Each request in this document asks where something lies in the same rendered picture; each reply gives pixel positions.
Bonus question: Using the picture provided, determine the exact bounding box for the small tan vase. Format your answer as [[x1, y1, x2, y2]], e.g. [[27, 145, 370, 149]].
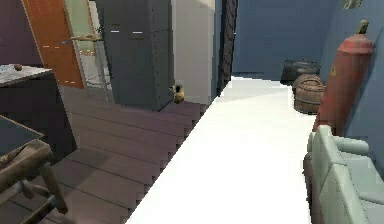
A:
[[169, 83, 186, 105]]

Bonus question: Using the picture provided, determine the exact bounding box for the dark grey fridge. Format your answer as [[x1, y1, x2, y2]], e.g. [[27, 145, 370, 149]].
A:
[[95, 0, 176, 112]]

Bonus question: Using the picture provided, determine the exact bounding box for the black tyre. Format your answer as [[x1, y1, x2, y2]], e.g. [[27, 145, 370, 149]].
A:
[[217, 0, 239, 98]]

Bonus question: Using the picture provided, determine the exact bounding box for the black round bin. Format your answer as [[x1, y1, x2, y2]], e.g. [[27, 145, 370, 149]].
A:
[[280, 59, 321, 86]]

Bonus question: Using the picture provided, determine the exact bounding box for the brown wooden barrel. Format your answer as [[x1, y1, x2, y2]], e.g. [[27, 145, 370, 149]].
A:
[[292, 73, 327, 115]]

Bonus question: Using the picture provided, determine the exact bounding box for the pale glass door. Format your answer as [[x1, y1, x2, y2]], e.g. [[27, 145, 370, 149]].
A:
[[62, 0, 116, 104]]

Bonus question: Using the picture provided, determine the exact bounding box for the orange room door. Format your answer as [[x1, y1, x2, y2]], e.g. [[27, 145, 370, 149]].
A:
[[21, 0, 85, 90]]

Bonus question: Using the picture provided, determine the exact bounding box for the red gas cylinder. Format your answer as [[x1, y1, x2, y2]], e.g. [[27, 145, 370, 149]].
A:
[[312, 19, 374, 137]]

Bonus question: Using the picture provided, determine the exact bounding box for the dark counter with pale top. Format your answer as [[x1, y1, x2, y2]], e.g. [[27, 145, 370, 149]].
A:
[[0, 63, 78, 165]]

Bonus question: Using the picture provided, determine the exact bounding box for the pale green sofa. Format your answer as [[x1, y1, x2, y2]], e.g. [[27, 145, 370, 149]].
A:
[[302, 124, 384, 224]]

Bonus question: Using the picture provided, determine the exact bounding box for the wooden chair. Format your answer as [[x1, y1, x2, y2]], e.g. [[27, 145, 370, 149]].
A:
[[0, 139, 69, 224]]

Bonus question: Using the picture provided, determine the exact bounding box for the dark table with wooden rim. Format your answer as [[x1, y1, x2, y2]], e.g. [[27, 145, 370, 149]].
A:
[[0, 115, 46, 158]]

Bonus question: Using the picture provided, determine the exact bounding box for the wooden door handle bar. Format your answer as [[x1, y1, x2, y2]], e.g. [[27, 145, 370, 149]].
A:
[[70, 34, 104, 42]]

